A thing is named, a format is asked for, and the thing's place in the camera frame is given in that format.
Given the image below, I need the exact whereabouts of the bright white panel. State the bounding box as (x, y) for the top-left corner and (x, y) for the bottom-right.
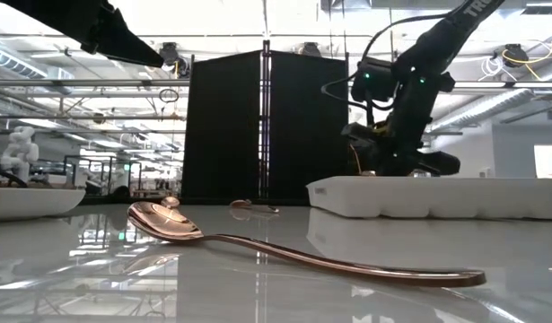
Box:
(533, 144), (552, 179)

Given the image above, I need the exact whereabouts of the white robot figure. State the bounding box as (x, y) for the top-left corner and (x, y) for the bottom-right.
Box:
(81, 166), (107, 188)
(0, 125), (40, 183)

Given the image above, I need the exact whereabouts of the black ceiling cable reel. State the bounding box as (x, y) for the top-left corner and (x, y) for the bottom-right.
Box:
(301, 40), (323, 58)
(157, 40), (190, 78)
(501, 42), (531, 69)

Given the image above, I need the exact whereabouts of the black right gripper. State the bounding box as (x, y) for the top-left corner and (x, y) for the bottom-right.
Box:
(341, 57), (462, 177)

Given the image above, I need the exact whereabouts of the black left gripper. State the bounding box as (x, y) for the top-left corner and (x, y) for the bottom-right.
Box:
(0, 0), (165, 68)

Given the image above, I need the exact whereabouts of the black folding partition screen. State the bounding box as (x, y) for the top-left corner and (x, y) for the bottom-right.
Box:
(180, 39), (351, 205)

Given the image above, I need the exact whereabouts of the black curved object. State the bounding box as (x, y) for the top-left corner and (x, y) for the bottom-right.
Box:
(0, 166), (29, 189)

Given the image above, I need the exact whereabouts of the white round plate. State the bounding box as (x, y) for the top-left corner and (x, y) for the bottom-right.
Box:
(0, 187), (87, 222)

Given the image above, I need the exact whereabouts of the silver ventilation duct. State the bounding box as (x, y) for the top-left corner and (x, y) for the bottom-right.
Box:
(436, 87), (552, 132)
(0, 43), (75, 96)

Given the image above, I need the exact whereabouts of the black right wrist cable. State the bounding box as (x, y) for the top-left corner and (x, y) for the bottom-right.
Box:
(320, 12), (466, 113)

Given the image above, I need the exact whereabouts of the white plastic cutlery tray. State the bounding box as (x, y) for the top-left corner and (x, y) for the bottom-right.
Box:
(305, 175), (552, 221)

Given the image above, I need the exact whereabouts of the hanging black cable loop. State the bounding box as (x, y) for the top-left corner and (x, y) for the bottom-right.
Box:
(158, 87), (180, 104)

